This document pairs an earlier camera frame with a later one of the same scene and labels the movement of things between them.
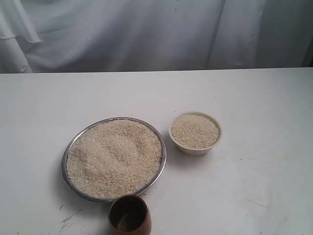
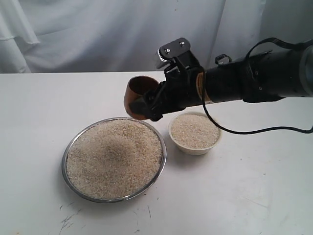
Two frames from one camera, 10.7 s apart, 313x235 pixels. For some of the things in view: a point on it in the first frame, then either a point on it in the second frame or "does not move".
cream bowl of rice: x=194 y=133 does not move
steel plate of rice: x=106 y=157 does not move
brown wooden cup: x=129 y=214 → x=136 y=87
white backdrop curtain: x=39 y=36 does not move
